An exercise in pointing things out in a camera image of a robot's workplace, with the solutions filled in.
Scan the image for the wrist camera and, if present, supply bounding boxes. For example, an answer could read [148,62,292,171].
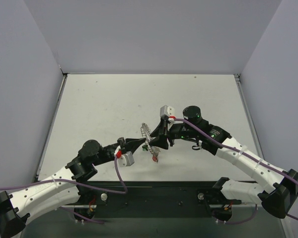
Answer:
[118,151,135,167]
[160,105,175,120]

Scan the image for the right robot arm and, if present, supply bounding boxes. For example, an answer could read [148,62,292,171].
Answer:
[149,105,298,219]

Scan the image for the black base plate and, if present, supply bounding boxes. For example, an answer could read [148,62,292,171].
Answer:
[62,180,243,219]

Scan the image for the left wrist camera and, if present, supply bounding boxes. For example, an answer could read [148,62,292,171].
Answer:
[118,151,135,167]

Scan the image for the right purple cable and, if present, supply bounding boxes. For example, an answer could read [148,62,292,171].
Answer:
[173,118,298,225]

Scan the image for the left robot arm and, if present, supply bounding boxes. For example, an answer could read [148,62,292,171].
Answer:
[0,137,145,238]

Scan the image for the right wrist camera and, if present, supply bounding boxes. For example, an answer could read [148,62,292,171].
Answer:
[160,105,175,120]

